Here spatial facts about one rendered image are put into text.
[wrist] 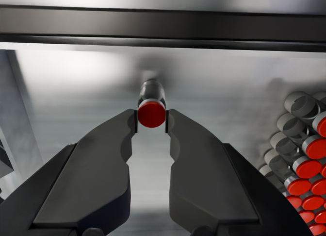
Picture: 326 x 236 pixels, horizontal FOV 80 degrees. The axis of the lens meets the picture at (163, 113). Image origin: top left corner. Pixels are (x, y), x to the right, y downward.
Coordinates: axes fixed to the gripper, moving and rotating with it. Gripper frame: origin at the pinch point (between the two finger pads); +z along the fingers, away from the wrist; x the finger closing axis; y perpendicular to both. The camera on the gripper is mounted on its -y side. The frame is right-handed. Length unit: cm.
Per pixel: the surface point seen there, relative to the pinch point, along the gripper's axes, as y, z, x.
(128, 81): -0.3, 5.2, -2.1
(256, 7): -6.3, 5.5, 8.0
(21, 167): 6.9, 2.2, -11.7
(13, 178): 104, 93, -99
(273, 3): -6.6, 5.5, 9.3
